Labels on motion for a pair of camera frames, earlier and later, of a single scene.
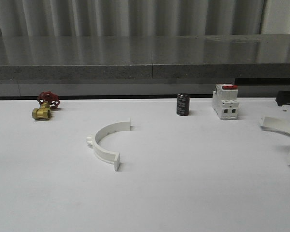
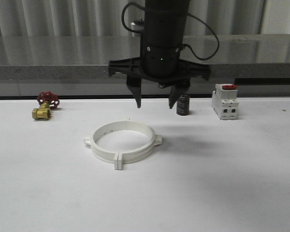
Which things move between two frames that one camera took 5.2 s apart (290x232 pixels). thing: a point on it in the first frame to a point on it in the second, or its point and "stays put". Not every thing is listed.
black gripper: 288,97 to 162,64
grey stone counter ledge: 138,57 stays put
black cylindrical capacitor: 183,104 stays put
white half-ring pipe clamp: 285,127 to 128,157
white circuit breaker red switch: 225,101 stays put
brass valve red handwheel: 48,100 stays put
